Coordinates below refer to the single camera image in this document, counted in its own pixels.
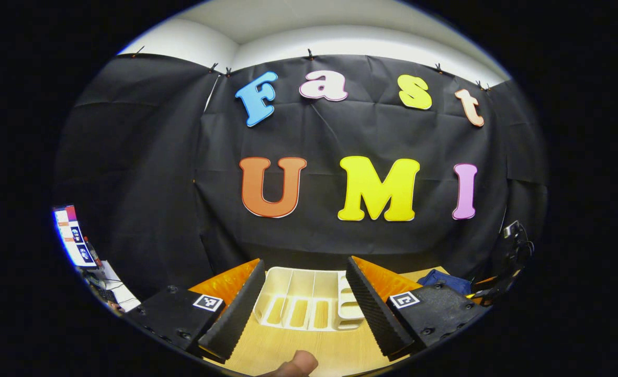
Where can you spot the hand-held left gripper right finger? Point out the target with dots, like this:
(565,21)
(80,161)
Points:
(377,314)

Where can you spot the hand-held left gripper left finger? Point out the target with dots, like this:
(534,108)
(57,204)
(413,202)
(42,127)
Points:
(240,314)

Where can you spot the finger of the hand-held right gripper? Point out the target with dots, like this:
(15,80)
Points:
(484,285)

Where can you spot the blue schoolbag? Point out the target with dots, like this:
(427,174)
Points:
(447,283)

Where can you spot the white plastic bookshelf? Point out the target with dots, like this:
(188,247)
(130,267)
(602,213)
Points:
(298,283)

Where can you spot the white paper sheets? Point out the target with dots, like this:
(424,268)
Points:
(120,293)

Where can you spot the computer monitor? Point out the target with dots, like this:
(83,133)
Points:
(70,235)

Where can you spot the black backdrop cloth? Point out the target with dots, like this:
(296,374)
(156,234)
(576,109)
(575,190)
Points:
(319,131)

